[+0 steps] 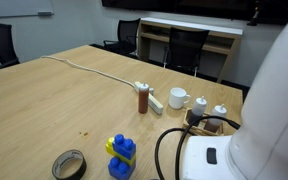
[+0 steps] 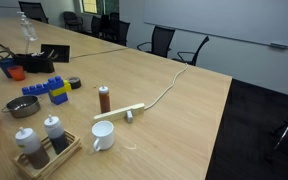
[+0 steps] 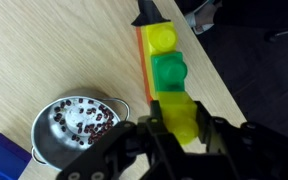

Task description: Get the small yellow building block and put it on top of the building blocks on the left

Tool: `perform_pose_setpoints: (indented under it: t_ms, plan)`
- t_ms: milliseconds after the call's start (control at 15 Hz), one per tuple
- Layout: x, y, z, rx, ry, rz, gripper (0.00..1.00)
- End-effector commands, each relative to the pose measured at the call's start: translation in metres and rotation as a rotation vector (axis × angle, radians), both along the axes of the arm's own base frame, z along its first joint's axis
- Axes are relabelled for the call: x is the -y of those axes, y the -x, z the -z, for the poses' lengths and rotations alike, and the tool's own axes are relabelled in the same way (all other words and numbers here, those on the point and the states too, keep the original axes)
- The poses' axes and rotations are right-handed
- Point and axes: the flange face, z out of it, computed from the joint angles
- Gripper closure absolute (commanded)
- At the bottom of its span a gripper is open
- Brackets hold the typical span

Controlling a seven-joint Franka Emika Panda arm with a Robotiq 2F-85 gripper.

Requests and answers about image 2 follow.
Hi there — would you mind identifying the yellow rectangular building block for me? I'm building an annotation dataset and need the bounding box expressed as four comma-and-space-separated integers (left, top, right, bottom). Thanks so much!
49, 80, 72, 96

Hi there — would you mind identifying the lower blue building block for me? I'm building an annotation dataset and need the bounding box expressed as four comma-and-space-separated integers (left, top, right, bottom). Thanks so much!
49, 93, 68, 105

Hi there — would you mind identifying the blue square building block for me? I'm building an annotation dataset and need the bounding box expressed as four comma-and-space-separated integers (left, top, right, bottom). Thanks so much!
48, 76, 64, 90

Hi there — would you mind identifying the long blue building block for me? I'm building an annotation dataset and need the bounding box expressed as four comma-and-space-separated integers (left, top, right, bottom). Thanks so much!
22, 84, 48, 95

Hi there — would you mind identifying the cream power strip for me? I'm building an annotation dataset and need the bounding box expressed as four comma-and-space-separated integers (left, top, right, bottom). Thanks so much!
94, 103, 145, 122

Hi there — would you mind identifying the white plug adapter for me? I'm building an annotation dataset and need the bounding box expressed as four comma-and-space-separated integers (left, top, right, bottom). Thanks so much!
126, 110, 133, 123

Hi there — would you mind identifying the red sauce squeeze bottle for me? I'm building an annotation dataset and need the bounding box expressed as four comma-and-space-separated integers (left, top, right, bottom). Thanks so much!
98, 86, 110, 113

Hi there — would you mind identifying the black office chair right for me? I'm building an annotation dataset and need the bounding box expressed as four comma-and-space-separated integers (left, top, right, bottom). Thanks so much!
172, 36, 210, 66

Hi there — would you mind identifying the black office chair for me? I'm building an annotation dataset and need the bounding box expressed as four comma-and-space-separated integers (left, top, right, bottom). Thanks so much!
172, 36, 210, 66
149, 26, 175, 58
19, 1, 49, 24

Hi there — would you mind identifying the black office chair near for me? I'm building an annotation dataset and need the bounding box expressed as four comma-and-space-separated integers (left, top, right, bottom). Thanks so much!
149, 26, 175, 58

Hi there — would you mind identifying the white ceramic mug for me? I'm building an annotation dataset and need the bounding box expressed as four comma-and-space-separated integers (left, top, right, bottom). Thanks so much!
92, 120, 114, 152

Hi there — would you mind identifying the black tape roll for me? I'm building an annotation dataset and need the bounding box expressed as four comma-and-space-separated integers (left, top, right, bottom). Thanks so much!
67, 77, 81, 89

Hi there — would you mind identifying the black chair group back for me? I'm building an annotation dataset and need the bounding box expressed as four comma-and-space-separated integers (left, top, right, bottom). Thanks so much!
91, 13, 130, 46

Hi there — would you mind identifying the wooden slatted tray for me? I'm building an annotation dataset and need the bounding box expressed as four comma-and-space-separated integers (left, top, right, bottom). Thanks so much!
11, 129, 83, 180

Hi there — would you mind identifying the black tablet device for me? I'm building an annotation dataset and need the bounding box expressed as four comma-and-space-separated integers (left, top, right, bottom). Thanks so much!
41, 44, 70, 63

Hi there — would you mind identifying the right brown sauce bottle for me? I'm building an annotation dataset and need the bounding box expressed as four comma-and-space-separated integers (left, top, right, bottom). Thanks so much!
44, 115, 69, 154

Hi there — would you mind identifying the brown sauce bottle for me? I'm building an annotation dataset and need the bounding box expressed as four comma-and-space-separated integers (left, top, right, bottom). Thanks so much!
44, 115, 69, 154
15, 127, 50, 169

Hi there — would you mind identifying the black chair by window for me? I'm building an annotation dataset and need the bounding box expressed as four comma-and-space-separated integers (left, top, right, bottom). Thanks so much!
63, 11, 83, 32

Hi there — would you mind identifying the black utensil bin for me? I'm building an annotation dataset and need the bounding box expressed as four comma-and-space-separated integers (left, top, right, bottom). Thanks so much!
13, 54, 55, 73

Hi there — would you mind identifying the left brown sauce bottle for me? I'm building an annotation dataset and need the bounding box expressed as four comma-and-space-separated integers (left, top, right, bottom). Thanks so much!
15, 127, 50, 169

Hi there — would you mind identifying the orange plastic cup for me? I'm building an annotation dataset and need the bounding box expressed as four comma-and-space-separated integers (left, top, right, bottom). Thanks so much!
7, 65, 25, 81

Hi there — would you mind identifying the clear sanitizer pump bottle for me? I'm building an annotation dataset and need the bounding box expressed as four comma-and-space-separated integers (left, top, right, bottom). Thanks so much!
19, 11, 38, 41

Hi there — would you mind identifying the black office chair far left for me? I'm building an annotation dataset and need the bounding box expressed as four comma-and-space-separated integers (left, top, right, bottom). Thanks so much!
19, 1, 49, 24

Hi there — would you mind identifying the blue plastic cup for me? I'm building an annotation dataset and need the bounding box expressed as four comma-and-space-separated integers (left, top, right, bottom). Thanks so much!
0, 58, 15, 78

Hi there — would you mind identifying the white power strip cable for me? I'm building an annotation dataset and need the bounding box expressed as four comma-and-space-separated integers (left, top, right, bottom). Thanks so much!
143, 62, 189, 111

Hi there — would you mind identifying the steel pot with handles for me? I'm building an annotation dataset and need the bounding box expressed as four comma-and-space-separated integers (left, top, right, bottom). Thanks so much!
2, 95, 40, 118

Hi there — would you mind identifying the wall whiteboard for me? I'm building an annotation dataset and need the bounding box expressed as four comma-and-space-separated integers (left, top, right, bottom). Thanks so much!
144, 0, 288, 49

